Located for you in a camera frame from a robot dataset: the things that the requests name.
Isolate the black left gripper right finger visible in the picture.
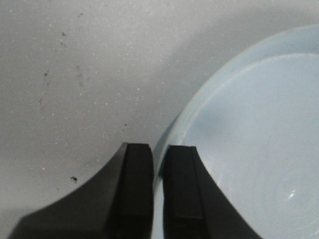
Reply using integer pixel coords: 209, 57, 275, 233
163, 145, 260, 239

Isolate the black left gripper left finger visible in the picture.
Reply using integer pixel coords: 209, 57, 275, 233
10, 143, 154, 239

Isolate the light blue round plate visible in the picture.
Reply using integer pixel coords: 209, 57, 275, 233
151, 25, 319, 239

